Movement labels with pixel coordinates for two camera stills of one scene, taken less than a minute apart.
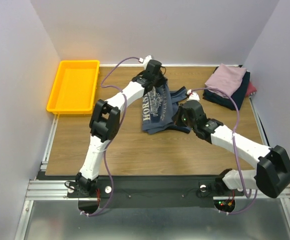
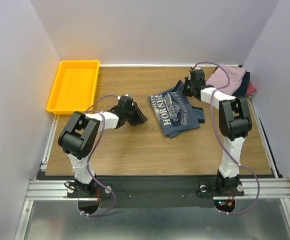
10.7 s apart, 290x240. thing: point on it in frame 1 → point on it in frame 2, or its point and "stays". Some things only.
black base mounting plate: (137, 191) stays
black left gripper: (162, 80) → (140, 118)
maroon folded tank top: (250, 89) stays
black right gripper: (178, 116) → (187, 88)
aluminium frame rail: (48, 190) stays
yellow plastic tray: (75, 88) stays
